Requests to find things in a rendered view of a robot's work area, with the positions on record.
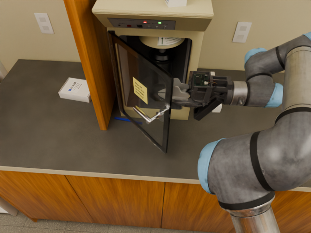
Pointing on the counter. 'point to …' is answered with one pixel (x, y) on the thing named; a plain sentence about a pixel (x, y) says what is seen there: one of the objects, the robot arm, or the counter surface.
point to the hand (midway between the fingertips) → (163, 94)
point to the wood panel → (93, 57)
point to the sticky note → (140, 90)
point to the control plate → (170, 24)
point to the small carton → (176, 3)
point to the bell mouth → (161, 41)
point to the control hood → (157, 12)
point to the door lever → (146, 115)
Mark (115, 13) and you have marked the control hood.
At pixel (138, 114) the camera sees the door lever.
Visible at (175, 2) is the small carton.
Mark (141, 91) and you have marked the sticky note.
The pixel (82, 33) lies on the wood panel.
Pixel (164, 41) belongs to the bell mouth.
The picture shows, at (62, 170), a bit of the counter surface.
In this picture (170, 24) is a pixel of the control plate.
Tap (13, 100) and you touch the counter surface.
